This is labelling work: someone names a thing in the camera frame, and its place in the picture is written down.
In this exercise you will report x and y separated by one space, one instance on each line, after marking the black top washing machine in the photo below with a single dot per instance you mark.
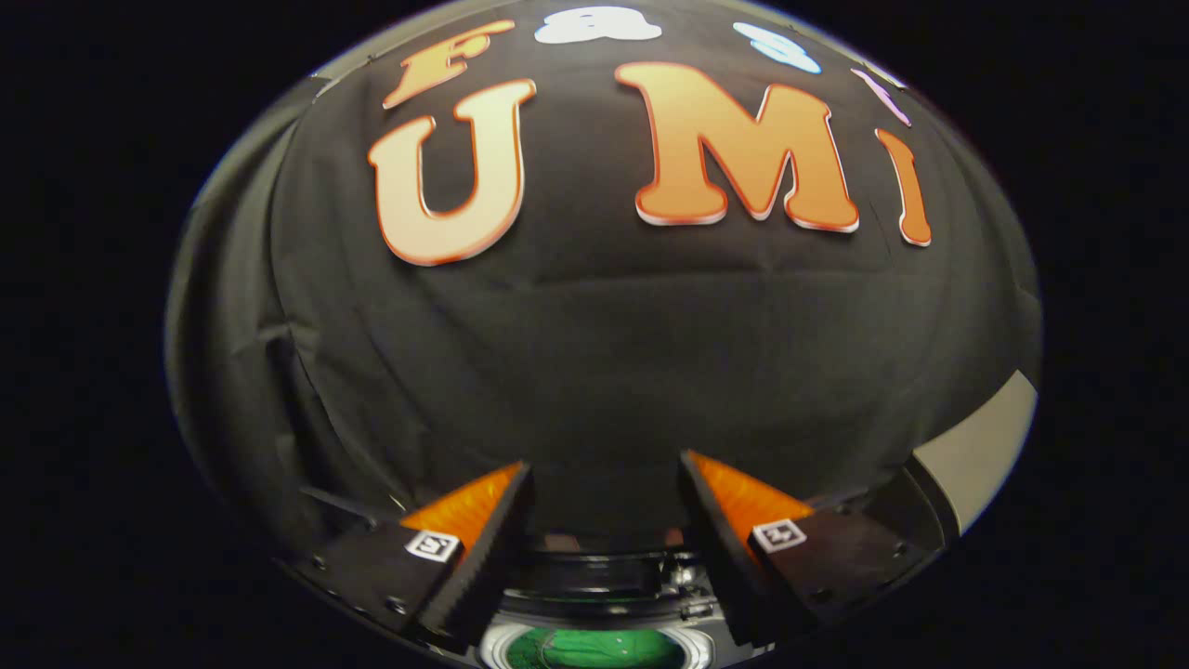
594 596

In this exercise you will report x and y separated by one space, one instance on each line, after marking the green polo shirt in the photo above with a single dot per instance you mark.
594 650

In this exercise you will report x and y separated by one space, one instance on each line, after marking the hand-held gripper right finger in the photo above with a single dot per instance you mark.
715 548

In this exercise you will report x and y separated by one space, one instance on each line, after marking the black backdrop cloth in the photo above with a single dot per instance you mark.
594 353

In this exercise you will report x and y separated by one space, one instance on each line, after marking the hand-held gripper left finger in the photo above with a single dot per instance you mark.
483 567

